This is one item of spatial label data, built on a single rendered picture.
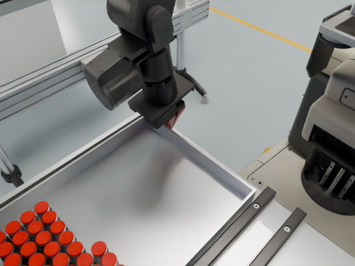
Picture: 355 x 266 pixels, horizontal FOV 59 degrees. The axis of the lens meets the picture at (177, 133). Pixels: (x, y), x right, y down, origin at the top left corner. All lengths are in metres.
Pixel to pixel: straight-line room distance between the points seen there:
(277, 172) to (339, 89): 0.60
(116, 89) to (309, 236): 0.37
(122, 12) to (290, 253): 0.41
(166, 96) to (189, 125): 1.39
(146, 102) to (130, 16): 0.17
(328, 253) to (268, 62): 2.05
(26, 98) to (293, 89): 1.63
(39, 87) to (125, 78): 1.05
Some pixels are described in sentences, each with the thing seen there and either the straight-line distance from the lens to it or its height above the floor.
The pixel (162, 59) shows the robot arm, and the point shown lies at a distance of 0.46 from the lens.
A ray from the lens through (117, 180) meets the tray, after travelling 0.57.
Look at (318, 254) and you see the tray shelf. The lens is 0.55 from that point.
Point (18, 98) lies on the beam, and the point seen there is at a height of 0.50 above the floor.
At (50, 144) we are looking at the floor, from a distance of 1.92.
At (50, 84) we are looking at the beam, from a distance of 1.48.
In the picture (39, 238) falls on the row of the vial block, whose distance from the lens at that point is 0.50.
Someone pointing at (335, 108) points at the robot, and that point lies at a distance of 0.90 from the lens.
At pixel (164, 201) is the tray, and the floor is 0.88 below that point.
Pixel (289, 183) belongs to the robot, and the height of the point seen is 0.28.
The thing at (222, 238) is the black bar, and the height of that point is 0.90.
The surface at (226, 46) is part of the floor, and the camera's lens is 2.61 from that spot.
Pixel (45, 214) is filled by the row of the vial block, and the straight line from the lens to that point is 0.51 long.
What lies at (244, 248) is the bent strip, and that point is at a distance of 0.51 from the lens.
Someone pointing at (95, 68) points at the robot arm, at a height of 1.10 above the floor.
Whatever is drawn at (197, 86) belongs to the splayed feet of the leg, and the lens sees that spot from 2.02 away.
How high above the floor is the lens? 1.35
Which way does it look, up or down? 47 degrees down
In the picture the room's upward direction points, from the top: straight up
